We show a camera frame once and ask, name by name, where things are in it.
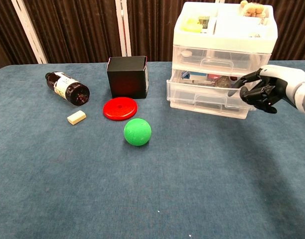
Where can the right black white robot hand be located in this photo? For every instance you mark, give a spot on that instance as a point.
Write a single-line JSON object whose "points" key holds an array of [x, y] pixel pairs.
{"points": [[269, 92]]}

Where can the white plastic drawer unit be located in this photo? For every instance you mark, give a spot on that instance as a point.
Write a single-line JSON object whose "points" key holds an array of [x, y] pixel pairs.
{"points": [[232, 39]]}

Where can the clear drawer with small boxes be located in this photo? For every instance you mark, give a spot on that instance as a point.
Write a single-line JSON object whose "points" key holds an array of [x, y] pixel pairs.
{"points": [[187, 92]]}

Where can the right grey white robot arm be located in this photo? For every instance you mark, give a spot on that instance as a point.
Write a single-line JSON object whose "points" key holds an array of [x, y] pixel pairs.
{"points": [[304, 97]]}

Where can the clear drawer with white bowl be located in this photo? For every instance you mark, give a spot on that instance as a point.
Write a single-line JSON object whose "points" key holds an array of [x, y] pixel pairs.
{"points": [[242, 61]]}

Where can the clear drawer with dark contents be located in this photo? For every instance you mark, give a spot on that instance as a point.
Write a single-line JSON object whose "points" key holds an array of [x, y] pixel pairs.
{"points": [[207, 108]]}

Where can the beige plush toy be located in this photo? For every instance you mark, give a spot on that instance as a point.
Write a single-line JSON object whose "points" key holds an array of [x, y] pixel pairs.
{"points": [[252, 8]]}

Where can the small white box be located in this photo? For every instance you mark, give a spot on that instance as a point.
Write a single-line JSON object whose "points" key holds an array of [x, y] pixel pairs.
{"points": [[212, 26]]}

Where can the yellow rubber duck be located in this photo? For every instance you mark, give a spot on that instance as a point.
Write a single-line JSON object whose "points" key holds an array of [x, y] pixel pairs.
{"points": [[191, 26]]}

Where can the green ball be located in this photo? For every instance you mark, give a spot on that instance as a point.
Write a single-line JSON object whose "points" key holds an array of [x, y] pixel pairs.
{"points": [[137, 132]]}

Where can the black cardboard box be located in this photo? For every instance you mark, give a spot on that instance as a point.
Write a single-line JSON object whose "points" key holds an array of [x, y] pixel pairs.
{"points": [[126, 82]]}

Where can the blue velvet tablecloth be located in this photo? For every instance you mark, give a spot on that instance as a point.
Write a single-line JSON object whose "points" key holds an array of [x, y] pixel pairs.
{"points": [[152, 179]]}

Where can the red round disc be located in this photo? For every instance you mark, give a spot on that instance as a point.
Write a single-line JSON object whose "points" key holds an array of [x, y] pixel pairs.
{"points": [[120, 109]]}

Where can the cream white eraser block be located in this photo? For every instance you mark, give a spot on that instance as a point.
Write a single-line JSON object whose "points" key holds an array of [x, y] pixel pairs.
{"points": [[76, 117]]}

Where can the brown glass bottle white label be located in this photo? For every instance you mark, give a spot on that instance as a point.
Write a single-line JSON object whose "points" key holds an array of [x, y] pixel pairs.
{"points": [[67, 87]]}

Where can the dark brown curtain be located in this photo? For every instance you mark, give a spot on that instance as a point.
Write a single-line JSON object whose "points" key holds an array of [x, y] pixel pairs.
{"points": [[75, 30]]}

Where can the upright white frame post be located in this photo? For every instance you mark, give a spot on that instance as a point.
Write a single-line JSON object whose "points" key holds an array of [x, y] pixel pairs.
{"points": [[123, 30]]}

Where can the slanted white frame post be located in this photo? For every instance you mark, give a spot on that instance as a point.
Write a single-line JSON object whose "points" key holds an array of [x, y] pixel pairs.
{"points": [[30, 32]]}

